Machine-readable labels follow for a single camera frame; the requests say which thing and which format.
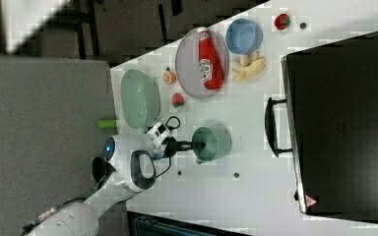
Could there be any black toaster oven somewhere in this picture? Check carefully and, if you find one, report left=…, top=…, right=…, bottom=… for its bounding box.
left=265, top=30, right=378, bottom=223

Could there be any blue bowl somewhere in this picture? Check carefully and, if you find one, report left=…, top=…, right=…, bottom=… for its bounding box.
left=225, top=19, right=263, bottom=55

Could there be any strawberry toy far corner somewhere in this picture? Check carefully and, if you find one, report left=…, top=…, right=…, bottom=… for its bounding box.
left=274, top=13, right=290, bottom=30

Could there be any red ketchup bottle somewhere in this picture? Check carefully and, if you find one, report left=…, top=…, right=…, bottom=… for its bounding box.
left=197, top=27, right=224, bottom=90

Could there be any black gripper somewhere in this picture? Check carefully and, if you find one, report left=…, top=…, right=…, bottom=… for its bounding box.
left=164, top=137, right=206, bottom=157

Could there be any green lime toy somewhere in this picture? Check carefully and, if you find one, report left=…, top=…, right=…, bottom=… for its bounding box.
left=97, top=120, right=117, bottom=129

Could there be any yellow banana bunch toy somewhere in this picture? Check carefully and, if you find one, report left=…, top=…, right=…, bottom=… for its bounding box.
left=230, top=51, right=265, bottom=83

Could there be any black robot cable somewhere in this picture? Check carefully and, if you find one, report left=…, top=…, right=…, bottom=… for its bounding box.
left=156, top=115, right=182, bottom=180

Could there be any lilac round plate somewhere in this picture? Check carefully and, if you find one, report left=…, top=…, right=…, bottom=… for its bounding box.
left=175, top=29, right=228, bottom=99

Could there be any orange slice toy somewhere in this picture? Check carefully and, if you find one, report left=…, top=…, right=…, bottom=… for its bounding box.
left=163, top=71, right=176, bottom=85

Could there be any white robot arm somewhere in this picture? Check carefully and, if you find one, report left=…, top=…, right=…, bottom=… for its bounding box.
left=20, top=123, right=206, bottom=236

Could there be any strawberry toy near colander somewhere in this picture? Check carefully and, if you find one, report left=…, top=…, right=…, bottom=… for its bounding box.
left=171, top=92, right=185, bottom=107

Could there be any green perforated colander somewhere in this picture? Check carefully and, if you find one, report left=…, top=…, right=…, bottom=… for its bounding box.
left=120, top=70, right=160, bottom=129

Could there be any green mug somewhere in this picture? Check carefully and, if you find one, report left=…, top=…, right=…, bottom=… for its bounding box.
left=192, top=125, right=231, bottom=164

